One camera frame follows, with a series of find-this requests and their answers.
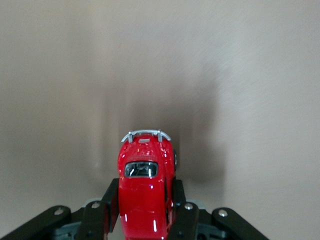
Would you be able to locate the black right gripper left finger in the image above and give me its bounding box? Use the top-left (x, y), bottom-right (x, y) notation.
top-left (0, 178), bottom-right (120, 240)

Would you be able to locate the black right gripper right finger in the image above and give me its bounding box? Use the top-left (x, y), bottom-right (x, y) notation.
top-left (167, 179), bottom-right (271, 240)

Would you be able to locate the red beetle toy car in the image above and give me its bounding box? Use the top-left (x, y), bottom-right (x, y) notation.
top-left (116, 128), bottom-right (180, 240)

